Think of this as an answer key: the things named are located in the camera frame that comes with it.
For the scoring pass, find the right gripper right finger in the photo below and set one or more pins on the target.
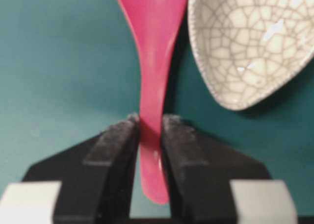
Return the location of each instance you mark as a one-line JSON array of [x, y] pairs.
[[211, 183]]

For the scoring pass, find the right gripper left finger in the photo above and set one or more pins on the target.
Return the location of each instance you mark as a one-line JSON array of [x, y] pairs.
[[88, 183]]

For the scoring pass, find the red plastic spoon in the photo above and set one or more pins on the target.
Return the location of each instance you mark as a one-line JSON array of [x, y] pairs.
[[155, 25]]

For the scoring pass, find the crackle glazed teardrop dish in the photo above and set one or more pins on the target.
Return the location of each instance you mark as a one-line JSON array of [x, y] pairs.
[[246, 50]]

